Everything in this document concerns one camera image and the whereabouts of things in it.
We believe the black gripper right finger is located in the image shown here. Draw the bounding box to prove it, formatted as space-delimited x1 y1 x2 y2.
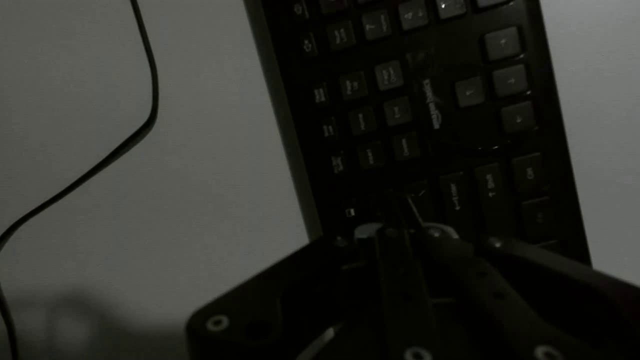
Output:
416 221 640 360

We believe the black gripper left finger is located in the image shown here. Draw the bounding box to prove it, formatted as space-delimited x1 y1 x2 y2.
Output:
292 221 441 360

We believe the black computer keyboard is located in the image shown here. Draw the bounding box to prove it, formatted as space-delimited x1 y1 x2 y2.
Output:
242 0 595 268

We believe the black keyboard cable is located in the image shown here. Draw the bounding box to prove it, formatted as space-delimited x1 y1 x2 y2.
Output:
0 0 163 360

